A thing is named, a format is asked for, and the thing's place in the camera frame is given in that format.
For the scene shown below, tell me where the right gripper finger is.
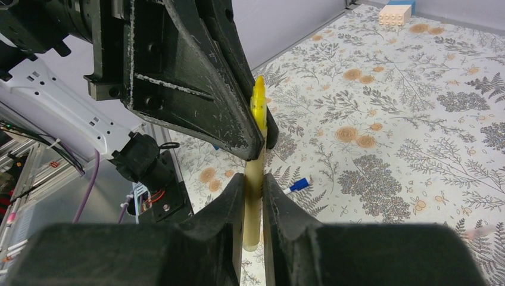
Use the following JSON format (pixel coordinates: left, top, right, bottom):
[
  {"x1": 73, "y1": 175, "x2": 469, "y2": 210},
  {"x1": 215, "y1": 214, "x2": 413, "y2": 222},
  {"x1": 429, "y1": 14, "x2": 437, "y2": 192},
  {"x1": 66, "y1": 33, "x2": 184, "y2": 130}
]
[
  {"x1": 8, "y1": 173, "x2": 245, "y2": 285},
  {"x1": 263, "y1": 174, "x2": 485, "y2": 285}
]

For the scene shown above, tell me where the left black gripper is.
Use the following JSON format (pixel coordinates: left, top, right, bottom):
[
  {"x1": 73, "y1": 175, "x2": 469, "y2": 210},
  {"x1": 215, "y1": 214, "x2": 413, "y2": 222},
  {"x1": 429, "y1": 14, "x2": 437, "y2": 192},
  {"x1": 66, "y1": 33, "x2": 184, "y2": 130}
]
[{"x1": 51, "y1": 1, "x2": 264, "y2": 161}]

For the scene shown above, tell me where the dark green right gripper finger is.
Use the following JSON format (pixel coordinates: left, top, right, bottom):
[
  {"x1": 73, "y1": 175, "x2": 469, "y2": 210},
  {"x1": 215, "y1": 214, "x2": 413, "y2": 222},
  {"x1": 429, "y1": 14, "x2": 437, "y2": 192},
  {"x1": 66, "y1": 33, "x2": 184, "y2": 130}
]
[{"x1": 197, "y1": 1, "x2": 256, "y2": 150}]

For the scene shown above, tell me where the blue pen cap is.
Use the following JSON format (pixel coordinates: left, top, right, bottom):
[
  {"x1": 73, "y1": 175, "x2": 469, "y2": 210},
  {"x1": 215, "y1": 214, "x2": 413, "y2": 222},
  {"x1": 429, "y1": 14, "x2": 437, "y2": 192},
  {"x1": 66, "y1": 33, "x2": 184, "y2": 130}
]
[{"x1": 289, "y1": 178, "x2": 311, "y2": 192}]

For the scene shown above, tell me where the yellow pen cap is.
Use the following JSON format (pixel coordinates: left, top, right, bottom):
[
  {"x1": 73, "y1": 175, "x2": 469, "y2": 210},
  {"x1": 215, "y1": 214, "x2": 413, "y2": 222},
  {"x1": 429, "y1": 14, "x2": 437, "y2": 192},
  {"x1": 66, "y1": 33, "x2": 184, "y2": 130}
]
[{"x1": 250, "y1": 76, "x2": 267, "y2": 130}]

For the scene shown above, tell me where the olive yellow marker pen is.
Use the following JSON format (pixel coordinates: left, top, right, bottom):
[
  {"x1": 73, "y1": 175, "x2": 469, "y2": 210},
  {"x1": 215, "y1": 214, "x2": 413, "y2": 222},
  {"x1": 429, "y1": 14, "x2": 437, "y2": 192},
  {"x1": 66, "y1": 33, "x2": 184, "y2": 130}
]
[{"x1": 242, "y1": 144, "x2": 266, "y2": 252}]

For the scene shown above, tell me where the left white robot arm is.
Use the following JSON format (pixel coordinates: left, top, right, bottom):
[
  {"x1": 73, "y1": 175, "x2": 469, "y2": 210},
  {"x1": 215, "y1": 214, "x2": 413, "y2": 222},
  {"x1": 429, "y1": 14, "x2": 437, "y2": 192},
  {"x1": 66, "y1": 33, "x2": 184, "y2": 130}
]
[{"x1": 1, "y1": 1, "x2": 276, "y2": 192}]

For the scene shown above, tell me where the floral patterned table mat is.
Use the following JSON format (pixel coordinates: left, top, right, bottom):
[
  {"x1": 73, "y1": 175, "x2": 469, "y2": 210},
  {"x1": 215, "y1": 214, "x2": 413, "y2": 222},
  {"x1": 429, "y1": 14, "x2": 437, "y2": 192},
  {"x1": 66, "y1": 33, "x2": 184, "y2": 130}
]
[{"x1": 167, "y1": 4, "x2": 505, "y2": 286}]

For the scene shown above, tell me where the white block with blue top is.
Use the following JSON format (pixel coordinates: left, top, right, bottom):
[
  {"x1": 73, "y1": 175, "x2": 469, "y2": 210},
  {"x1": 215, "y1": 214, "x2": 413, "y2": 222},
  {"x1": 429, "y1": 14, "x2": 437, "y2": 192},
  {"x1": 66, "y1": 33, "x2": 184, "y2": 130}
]
[{"x1": 378, "y1": 0, "x2": 416, "y2": 26}]

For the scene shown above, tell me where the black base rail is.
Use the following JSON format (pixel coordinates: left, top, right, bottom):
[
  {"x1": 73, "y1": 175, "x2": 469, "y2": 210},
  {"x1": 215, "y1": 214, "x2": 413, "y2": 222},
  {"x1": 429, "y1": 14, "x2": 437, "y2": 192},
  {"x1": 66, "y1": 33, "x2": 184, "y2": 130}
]
[{"x1": 133, "y1": 150, "x2": 194, "y2": 224}]

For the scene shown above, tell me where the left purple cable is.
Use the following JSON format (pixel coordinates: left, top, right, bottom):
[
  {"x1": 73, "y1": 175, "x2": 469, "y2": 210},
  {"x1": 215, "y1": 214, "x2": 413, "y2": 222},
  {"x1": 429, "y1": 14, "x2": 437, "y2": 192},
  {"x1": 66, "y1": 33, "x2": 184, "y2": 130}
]
[{"x1": 71, "y1": 149, "x2": 101, "y2": 225}]

